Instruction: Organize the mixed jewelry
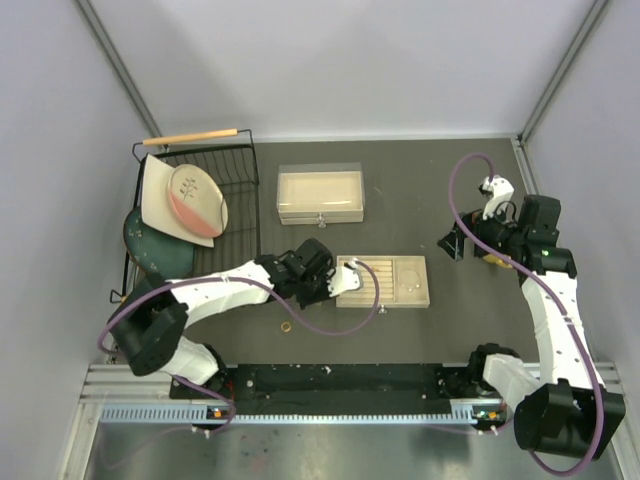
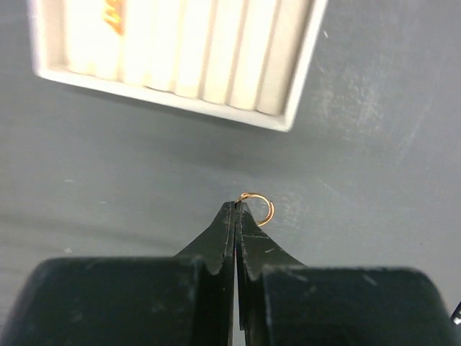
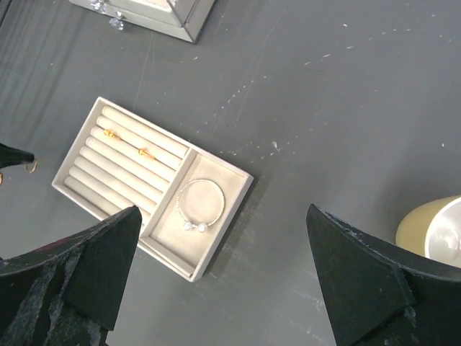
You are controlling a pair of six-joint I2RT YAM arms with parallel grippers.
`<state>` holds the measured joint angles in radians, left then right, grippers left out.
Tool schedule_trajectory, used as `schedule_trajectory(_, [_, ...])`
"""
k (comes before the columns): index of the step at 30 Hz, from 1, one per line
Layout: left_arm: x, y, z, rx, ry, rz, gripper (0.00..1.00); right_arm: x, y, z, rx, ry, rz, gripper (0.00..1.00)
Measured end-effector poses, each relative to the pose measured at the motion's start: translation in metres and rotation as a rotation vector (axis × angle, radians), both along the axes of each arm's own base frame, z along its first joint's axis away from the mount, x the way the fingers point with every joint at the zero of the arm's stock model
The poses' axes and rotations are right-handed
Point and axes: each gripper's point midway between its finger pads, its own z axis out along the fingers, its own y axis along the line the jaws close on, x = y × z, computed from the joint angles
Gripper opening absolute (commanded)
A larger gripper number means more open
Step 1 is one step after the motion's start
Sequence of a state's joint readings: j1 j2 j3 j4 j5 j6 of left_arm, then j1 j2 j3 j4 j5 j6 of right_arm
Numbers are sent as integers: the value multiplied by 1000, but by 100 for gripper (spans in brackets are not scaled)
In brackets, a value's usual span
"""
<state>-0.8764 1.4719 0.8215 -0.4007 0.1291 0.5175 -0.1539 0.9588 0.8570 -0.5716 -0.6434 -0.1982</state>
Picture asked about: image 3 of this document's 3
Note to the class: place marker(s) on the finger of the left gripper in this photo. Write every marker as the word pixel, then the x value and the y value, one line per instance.
pixel 10 156

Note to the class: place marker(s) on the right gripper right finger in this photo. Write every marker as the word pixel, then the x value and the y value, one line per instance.
pixel 376 293

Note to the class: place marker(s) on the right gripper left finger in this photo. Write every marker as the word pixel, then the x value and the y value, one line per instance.
pixel 69 292

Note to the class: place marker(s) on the beige velvet jewelry tray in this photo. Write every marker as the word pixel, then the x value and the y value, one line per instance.
pixel 187 196

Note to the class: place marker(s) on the clear acrylic jewelry box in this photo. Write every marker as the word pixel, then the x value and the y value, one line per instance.
pixel 182 19

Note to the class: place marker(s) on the yellow mug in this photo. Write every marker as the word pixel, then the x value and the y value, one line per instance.
pixel 432 230

